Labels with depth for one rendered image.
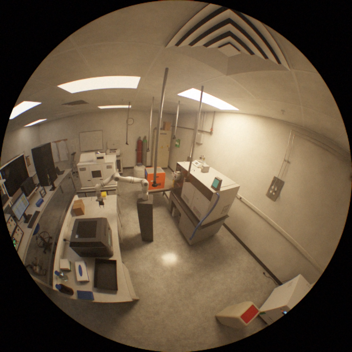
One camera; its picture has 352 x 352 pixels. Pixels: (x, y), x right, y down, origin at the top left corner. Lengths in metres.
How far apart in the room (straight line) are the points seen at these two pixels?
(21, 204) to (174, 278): 3.13
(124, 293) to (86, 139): 5.38
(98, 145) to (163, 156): 3.16
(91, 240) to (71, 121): 5.27
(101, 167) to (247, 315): 3.41
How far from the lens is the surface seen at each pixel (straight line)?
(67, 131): 6.00
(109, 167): 2.42
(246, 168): 2.49
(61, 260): 1.64
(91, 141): 5.53
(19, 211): 2.76
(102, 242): 1.25
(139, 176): 4.18
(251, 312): 1.92
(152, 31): 0.83
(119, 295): 1.34
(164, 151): 5.32
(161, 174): 2.55
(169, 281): 2.23
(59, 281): 1.66
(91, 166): 2.50
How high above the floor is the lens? 2.19
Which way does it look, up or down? 25 degrees down
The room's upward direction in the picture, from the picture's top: 8 degrees clockwise
